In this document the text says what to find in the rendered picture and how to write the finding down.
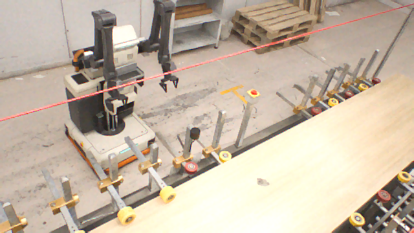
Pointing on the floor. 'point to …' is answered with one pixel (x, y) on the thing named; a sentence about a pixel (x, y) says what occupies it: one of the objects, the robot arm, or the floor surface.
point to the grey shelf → (182, 36)
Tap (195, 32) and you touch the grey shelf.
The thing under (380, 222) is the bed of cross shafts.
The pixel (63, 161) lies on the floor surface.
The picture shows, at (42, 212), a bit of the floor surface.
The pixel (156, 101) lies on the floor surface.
